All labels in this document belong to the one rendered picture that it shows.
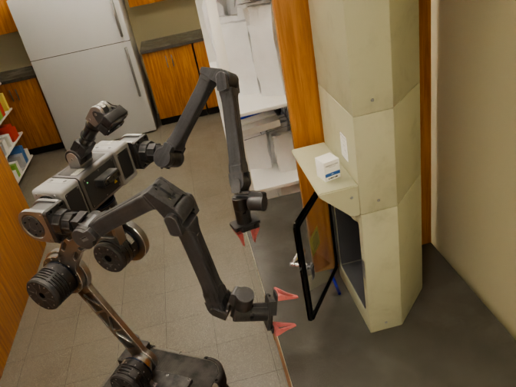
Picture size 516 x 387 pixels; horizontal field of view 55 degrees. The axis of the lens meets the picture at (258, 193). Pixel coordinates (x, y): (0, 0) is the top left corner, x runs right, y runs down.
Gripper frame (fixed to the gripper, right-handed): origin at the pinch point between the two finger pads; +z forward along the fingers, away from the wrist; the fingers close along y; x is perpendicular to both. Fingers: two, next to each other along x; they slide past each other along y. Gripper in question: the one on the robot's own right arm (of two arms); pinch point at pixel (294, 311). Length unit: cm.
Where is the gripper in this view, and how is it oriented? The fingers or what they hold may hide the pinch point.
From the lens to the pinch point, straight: 165.2
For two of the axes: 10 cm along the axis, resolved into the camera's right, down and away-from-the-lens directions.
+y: 0.5, -9.8, -1.9
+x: -1.8, -2.0, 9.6
